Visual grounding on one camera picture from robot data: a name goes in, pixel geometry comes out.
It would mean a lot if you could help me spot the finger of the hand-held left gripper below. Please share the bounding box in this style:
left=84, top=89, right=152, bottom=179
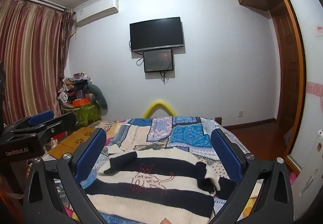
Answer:
left=13, top=113, right=77, bottom=150
left=4, top=110, right=55, bottom=132

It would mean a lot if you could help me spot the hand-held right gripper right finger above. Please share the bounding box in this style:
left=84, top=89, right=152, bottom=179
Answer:
left=209, top=127, right=295, bottom=224

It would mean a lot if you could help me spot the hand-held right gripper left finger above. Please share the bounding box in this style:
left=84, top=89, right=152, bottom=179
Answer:
left=23, top=128, right=107, bottom=224

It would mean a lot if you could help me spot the black and cream striped sweater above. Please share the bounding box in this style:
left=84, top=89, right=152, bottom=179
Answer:
left=83, top=145, right=240, bottom=219

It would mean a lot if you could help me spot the orange box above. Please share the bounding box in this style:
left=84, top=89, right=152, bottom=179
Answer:
left=72, top=98, right=91, bottom=108

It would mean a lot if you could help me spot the cream floral quilt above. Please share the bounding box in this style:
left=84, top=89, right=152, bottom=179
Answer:
left=93, top=120, right=127, bottom=147

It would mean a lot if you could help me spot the pile of mixed clutter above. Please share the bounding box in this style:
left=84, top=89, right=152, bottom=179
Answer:
left=57, top=72, right=92, bottom=104

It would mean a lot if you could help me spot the blue patchwork blanket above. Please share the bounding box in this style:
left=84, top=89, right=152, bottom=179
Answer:
left=57, top=116, right=254, bottom=224

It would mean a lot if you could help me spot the grey plush toy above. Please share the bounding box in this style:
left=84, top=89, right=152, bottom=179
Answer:
left=86, top=83, right=109, bottom=115

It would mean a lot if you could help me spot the red striped curtain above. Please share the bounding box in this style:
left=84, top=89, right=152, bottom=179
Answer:
left=0, top=0, right=66, bottom=126

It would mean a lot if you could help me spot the yellow foam tube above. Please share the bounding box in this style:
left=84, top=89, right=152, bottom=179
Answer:
left=142, top=99, right=178, bottom=119

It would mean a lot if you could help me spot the brown patterned curtain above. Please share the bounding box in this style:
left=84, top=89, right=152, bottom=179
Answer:
left=61, top=7, right=77, bottom=83

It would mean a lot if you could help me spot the white plastic stool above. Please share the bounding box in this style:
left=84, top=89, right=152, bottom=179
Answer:
left=293, top=129, right=323, bottom=215

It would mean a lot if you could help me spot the wooden door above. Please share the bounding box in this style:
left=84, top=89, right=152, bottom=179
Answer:
left=271, top=2, right=306, bottom=134

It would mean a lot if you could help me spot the dark curtain rod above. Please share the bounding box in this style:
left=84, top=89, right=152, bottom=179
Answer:
left=0, top=0, right=75, bottom=13

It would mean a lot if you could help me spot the white air conditioner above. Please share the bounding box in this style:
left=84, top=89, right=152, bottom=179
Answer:
left=75, top=0, right=119, bottom=28

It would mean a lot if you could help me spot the white wardrobe sliding door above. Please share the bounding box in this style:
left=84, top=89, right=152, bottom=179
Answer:
left=276, top=0, right=323, bottom=172

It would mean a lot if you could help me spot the small black wall monitor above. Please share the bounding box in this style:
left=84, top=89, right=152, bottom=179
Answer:
left=143, top=49, right=175, bottom=73

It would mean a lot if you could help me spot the black wall television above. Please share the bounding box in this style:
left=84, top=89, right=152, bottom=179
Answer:
left=129, top=17, right=185, bottom=52

